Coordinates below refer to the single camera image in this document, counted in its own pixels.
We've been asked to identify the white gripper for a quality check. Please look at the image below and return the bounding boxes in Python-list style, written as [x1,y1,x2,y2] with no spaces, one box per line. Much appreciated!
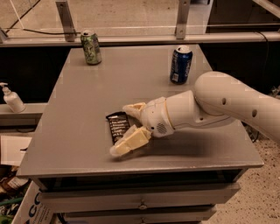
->
[109,97,174,158]

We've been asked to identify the black rxbar chocolate wrapper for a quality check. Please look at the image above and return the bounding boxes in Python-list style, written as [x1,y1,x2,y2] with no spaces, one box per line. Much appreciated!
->
[106,111,130,144]

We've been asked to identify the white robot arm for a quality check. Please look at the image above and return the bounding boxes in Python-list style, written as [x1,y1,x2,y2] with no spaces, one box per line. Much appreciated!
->
[110,71,280,158]

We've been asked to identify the blue pepsi can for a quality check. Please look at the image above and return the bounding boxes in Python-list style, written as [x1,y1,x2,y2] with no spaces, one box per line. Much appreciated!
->
[170,45,193,85]

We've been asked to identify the green soda can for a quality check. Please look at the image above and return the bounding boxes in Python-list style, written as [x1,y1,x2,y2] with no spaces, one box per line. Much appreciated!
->
[80,31,102,65]

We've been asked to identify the grey upper drawer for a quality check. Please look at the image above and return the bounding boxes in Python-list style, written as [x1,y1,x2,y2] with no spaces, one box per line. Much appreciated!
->
[40,183,241,213]

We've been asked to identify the grey drawer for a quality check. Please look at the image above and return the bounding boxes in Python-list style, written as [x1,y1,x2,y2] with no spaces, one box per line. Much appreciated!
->
[40,183,241,213]
[65,206,216,224]

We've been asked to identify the grey lower drawer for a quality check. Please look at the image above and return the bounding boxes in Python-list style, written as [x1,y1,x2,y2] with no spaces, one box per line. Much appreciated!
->
[65,206,216,224]

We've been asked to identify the white pump bottle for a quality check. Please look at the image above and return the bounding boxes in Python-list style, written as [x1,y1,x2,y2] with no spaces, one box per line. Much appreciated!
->
[0,82,25,113]

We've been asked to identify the white cardboard box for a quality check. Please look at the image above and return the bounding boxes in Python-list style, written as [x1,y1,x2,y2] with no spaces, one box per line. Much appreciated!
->
[11,181,53,224]

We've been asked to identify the right metal bracket post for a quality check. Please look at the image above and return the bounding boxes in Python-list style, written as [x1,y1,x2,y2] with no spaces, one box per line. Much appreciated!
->
[175,0,191,39]

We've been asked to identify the metal bracket post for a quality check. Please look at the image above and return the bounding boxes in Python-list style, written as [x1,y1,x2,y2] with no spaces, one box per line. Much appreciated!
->
[175,0,191,39]
[55,0,76,42]

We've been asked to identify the left metal bracket post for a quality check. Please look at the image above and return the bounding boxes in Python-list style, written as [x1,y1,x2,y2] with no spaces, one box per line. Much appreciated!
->
[55,0,76,42]

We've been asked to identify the black cable on floor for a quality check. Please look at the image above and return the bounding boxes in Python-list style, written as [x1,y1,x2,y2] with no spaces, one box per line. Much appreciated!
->
[4,0,82,37]

